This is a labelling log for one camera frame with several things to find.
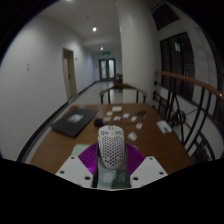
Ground dark framed window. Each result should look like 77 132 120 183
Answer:
159 32 197 101

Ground white honeycomb computer mouse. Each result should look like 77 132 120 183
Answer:
97 124 127 170

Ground small white flat box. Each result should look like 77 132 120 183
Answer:
111 105 124 113

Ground small black box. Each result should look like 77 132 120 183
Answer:
93 118 106 128

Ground brown wooden chair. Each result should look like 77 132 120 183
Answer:
98 83 148 105

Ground dark closed laptop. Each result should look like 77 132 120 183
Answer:
50 108 100 139

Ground white paper sheet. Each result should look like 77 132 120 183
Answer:
156 120 173 134

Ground glass double door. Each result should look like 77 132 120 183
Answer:
98 58 117 82

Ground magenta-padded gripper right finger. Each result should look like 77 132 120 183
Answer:
124 143 169 189

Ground open side door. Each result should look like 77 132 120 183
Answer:
61 47 79 101

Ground black railing with wooden handrail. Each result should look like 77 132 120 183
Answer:
152 69 224 164

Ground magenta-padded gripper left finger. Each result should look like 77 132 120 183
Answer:
54 142 100 189

